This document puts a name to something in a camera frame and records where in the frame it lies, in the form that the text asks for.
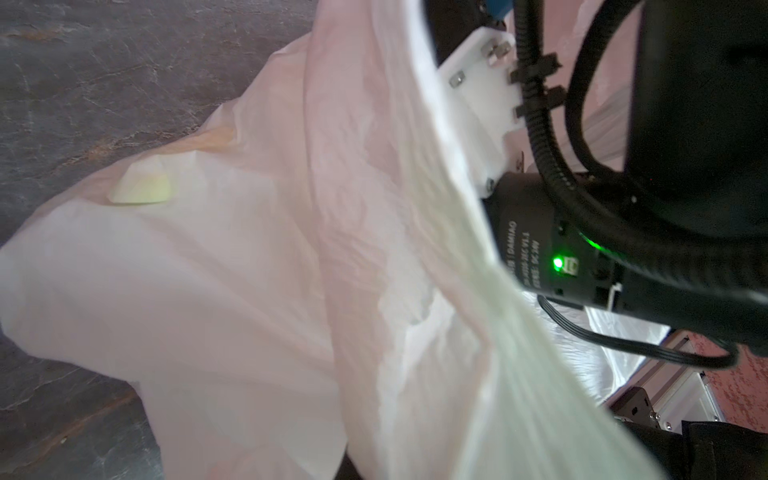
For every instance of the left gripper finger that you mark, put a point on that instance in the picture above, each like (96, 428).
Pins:
(347, 470)

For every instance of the white plastic bag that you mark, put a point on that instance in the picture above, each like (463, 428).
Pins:
(322, 281)

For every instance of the yellow toy lemon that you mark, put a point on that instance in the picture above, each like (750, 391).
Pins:
(141, 188)

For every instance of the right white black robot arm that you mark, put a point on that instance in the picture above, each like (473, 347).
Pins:
(667, 257)

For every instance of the aluminium front rail frame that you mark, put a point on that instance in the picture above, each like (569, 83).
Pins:
(665, 396)

